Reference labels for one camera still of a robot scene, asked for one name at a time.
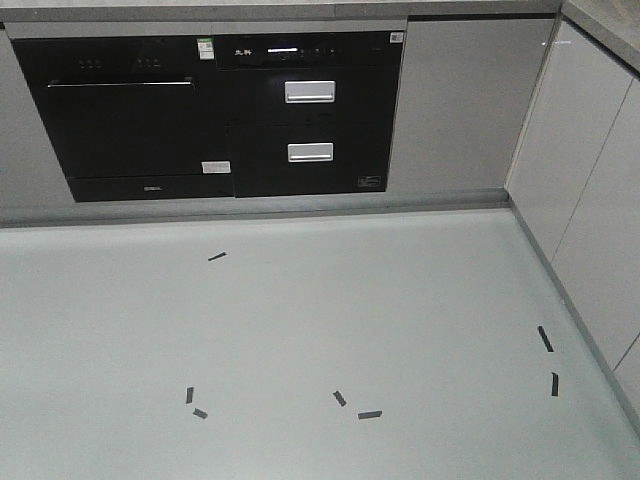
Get black disinfection cabinet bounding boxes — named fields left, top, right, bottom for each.
left=214, top=30, right=403, bottom=197

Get grey cabinet door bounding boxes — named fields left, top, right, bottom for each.
left=388, top=18, right=554, bottom=195

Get grey side cabinet doors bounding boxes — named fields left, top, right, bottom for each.
left=506, top=20, right=639, bottom=405

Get silver lower drawer handle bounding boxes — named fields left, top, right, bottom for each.
left=287, top=143, right=334, bottom=163

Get silver drawer handle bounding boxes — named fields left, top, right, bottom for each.
left=284, top=80, right=336, bottom=104
left=287, top=143, right=334, bottom=163

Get silver upper drawer handle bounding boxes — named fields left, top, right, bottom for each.
left=284, top=80, right=336, bottom=104

